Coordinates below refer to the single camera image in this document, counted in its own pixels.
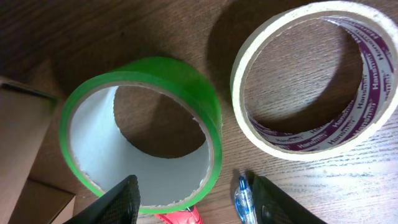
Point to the green tape roll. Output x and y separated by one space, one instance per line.
100 156

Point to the beige masking tape roll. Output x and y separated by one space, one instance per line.
376 98

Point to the blue ballpoint pen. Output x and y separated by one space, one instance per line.
244 203

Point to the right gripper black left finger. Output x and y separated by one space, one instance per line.
120 205

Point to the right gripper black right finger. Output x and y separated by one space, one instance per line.
274 206

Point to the orange utility knife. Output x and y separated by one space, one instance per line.
188 216

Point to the brown cardboard box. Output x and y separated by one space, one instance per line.
25 117

